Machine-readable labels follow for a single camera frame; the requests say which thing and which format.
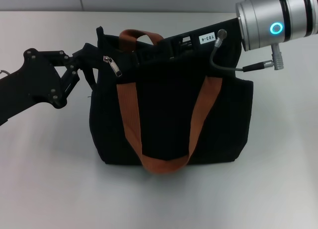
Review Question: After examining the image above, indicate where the black bag with brown handles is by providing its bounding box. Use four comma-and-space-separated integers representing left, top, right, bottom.
83, 26, 254, 176

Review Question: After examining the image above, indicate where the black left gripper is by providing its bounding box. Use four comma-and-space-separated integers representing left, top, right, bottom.
0, 42, 100, 127

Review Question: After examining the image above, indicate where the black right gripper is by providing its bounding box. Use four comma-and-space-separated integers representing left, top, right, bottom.
135, 17, 243, 65

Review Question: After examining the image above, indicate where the grey right gripper cable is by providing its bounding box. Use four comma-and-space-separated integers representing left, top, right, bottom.
209, 28, 285, 72

